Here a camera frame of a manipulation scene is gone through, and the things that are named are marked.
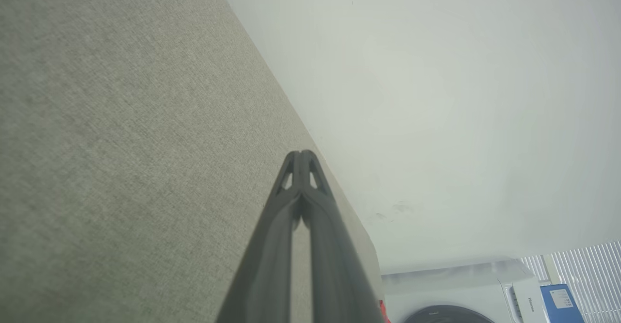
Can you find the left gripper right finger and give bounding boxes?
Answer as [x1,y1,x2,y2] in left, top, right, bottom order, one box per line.
[300,150,387,323]

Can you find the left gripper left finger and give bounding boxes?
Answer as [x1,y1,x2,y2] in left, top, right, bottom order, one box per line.
[216,150,303,323]

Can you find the dark round washing machine door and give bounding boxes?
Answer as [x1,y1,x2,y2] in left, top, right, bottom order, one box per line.
[402,305,496,323]

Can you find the white washing machine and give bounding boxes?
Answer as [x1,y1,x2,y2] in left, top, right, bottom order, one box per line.
[381,259,550,323]

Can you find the grey fabric sofa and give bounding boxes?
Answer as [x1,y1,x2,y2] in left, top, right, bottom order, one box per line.
[0,0,385,323]

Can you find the blue box with white label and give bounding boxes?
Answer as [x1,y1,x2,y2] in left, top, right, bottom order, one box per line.
[539,284,586,323]

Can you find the white slatted window blinds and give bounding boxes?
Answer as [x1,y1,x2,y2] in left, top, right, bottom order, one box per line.
[521,240,621,323]

